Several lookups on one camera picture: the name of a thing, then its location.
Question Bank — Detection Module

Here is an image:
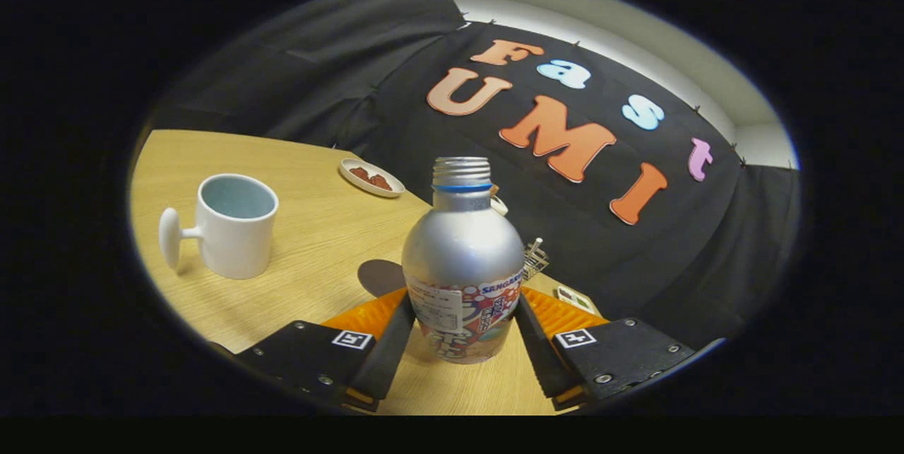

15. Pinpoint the wire mesh holder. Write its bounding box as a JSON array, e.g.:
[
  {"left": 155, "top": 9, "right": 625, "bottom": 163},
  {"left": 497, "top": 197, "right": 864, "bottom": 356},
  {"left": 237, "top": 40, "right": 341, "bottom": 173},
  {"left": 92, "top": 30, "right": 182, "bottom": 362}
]
[{"left": 523, "top": 246, "right": 550, "bottom": 282}]

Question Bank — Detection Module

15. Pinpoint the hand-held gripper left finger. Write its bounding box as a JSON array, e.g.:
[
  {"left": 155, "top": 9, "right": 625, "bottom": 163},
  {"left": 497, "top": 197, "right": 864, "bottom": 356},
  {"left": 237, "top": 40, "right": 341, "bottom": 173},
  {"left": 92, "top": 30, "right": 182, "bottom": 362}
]
[{"left": 237, "top": 288, "right": 417, "bottom": 413}]

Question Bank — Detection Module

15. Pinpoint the white cup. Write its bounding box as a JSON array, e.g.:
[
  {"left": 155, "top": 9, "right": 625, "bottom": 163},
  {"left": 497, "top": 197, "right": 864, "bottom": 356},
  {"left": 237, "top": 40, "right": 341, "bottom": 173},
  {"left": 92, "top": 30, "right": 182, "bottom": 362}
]
[{"left": 158, "top": 173, "right": 280, "bottom": 280}]

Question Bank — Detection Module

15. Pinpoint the dark round coaster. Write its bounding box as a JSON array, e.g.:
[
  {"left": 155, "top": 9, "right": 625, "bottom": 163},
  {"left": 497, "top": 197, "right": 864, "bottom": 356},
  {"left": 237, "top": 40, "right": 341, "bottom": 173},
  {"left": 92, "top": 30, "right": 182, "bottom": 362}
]
[{"left": 357, "top": 259, "right": 408, "bottom": 298}]

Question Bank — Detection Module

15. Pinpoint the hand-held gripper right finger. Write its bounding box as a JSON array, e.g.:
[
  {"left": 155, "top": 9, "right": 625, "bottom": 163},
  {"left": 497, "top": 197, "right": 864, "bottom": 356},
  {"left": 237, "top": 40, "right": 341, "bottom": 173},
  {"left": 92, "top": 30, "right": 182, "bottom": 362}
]
[{"left": 514, "top": 287, "right": 697, "bottom": 411}]

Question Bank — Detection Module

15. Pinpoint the wooden table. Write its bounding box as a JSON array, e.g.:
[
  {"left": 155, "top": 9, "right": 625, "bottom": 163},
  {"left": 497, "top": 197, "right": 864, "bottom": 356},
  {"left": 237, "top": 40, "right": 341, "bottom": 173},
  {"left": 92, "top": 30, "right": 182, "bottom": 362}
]
[{"left": 130, "top": 129, "right": 602, "bottom": 416}]

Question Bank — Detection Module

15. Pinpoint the silver aluminium juice bottle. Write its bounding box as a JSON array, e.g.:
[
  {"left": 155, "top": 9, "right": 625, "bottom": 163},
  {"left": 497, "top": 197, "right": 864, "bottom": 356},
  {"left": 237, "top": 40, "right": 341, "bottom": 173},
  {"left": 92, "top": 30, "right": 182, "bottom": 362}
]
[{"left": 401, "top": 157, "right": 525, "bottom": 365}]

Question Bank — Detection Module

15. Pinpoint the white oval plate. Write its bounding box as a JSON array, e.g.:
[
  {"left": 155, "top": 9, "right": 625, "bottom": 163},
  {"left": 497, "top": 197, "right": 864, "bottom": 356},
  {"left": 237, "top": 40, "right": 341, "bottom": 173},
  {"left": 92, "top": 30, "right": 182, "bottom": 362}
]
[{"left": 339, "top": 158, "right": 406, "bottom": 198}]

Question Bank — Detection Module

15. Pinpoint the white divided snack dish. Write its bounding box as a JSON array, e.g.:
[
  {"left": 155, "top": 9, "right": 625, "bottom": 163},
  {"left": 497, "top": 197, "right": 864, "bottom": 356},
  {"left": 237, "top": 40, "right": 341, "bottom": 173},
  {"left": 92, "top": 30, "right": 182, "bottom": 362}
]
[{"left": 554, "top": 286, "right": 598, "bottom": 316}]

